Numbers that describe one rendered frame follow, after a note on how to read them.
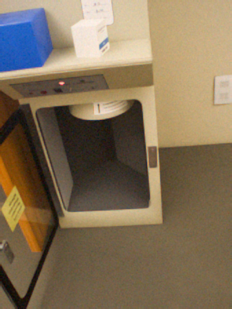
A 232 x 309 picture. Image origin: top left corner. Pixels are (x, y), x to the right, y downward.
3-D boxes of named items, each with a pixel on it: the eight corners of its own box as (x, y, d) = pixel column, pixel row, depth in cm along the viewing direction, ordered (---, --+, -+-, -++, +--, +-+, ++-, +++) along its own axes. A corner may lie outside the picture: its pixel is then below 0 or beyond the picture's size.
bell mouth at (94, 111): (74, 91, 97) (70, 74, 94) (134, 85, 95) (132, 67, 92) (63, 123, 83) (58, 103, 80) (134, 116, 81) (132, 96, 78)
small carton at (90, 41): (86, 48, 67) (81, 19, 64) (109, 47, 66) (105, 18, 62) (76, 57, 64) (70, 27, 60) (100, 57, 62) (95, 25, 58)
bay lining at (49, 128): (76, 161, 120) (54, 69, 99) (148, 156, 117) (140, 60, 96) (65, 211, 100) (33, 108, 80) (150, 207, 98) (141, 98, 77)
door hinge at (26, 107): (56, 216, 102) (19, 104, 79) (65, 216, 102) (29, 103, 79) (56, 220, 101) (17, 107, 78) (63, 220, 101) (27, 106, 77)
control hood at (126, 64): (16, 95, 78) (3, 55, 72) (154, 81, 74) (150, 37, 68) (-1, 120, 68) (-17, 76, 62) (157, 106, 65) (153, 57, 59)
